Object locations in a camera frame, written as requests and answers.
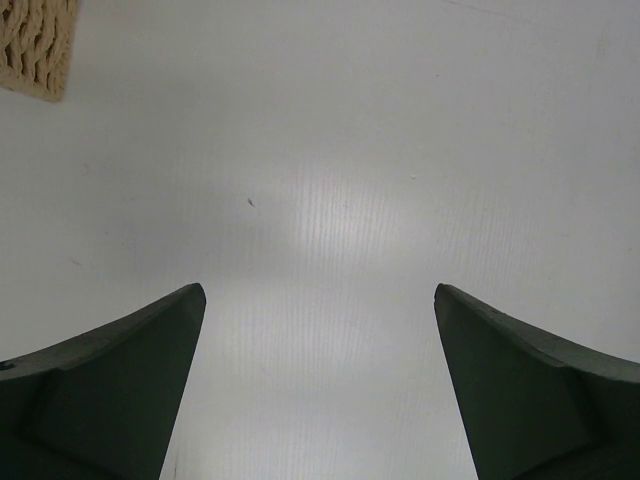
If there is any woven wicker basket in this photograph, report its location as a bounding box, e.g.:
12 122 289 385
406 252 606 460
0 0 80 103

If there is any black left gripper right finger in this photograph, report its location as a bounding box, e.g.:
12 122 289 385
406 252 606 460
434 284 639 479

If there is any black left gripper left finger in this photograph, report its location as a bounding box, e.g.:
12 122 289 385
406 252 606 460
1 283 205 479

